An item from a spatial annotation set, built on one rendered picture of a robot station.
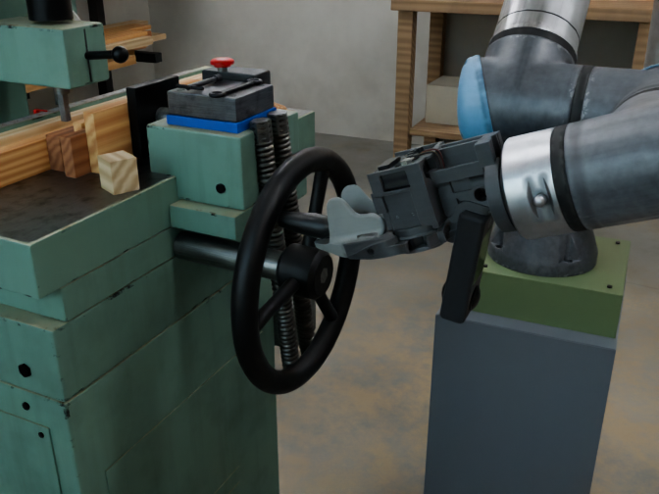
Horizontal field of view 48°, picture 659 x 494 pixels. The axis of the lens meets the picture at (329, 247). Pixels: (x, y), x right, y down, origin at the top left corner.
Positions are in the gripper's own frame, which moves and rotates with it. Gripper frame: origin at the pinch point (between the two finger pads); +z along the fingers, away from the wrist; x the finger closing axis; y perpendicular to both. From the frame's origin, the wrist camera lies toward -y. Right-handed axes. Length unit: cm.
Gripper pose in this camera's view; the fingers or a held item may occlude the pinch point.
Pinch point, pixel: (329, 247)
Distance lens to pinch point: 75.8
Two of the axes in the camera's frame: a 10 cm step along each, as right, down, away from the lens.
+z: -8.4, 1.5, 5.3
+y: -3.3, -9.1, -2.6
